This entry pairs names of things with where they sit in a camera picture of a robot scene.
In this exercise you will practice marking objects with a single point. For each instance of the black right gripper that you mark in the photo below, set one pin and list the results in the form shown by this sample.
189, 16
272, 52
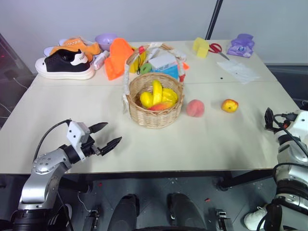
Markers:
280, 121

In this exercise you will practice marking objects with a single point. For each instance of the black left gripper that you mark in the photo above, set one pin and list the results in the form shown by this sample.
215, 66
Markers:
88, 146

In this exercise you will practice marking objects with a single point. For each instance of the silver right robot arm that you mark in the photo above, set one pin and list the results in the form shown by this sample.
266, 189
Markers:
292, 166

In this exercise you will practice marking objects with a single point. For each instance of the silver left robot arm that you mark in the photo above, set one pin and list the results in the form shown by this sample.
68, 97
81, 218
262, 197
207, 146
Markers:
45, 166

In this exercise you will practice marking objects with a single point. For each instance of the yellow red apple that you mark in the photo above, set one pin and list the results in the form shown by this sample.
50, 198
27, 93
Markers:
229, 106

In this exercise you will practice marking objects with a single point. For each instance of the yellow lemon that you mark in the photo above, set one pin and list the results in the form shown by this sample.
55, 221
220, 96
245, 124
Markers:
146, 99

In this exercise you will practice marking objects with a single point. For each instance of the clear plastic bag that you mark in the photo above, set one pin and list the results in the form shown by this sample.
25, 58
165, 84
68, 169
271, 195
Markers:
238, 71

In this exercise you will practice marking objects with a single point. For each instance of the red yellow mango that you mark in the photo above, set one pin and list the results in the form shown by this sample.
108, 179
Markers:
160, 106

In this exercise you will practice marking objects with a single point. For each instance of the yellow banana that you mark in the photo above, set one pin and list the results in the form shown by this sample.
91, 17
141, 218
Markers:
157, 92

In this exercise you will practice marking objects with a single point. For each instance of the pink peach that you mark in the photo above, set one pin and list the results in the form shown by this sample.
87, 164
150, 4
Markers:
195, 108

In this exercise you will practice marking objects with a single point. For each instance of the white pink tube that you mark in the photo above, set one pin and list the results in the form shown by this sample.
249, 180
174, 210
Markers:
99, 60

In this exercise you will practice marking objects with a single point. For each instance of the yellow starfruit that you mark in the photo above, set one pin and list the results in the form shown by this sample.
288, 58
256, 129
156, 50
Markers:
170, 95

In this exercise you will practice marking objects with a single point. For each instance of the purple wipes pack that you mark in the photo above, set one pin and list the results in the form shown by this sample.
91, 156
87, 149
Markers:
240, 47

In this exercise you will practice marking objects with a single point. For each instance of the black white sneaker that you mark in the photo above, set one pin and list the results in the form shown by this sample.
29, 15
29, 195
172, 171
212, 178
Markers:
61, 66

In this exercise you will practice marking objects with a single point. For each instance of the orange printed cloth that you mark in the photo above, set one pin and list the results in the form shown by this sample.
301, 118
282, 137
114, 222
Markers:
90, 49

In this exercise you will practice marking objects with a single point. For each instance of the blue white box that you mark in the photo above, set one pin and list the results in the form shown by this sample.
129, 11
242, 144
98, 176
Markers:
166, 65

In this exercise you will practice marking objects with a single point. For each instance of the purple plastic bowl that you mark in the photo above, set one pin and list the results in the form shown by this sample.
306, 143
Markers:
104, 41

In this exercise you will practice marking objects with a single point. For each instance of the white shoe on floor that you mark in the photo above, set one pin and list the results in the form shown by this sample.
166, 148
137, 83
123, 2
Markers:
255, 217

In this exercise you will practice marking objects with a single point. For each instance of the dark slanted pole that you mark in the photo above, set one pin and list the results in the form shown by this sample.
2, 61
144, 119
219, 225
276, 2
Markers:
213, 19

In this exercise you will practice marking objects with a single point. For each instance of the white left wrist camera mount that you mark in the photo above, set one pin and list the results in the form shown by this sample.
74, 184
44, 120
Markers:
75, 134

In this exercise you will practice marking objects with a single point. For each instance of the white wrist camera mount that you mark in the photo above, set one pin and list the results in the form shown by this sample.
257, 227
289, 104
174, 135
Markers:
75, 134
301, 125

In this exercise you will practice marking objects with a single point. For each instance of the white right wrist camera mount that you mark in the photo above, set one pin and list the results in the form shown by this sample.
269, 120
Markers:
301, 125

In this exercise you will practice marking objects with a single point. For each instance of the black table frame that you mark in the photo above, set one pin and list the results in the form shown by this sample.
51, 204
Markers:
144, 176

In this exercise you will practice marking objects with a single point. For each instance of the metal floor bracket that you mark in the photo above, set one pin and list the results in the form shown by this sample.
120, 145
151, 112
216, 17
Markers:
93, 219
223, 219

